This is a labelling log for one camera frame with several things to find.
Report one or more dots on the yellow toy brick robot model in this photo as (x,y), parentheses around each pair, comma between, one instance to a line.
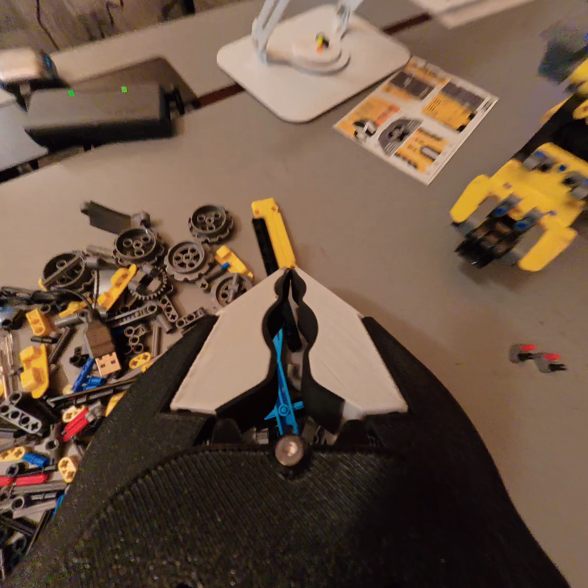
(537,183)

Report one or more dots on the grey connector with red pin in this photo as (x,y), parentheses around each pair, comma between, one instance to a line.
(522,353)
(551,363)

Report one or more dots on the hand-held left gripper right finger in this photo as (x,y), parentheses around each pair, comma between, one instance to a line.
(353,363)

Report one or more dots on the blue toy brick lever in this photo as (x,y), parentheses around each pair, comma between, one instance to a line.
(281,395)

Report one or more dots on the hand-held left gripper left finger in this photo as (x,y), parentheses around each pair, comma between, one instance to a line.
(220,358)

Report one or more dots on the yellow toy brick beam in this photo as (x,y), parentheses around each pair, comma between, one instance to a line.
(275,229)

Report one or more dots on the pile of toy brick parts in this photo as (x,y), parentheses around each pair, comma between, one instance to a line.
(138,248)

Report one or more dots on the white book stand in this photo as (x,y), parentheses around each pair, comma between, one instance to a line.
(298,87)

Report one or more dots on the black power bank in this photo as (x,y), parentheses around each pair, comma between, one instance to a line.
(101,115)

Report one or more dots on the yellow grey sticker sheet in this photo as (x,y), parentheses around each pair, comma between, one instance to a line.
(415,119)

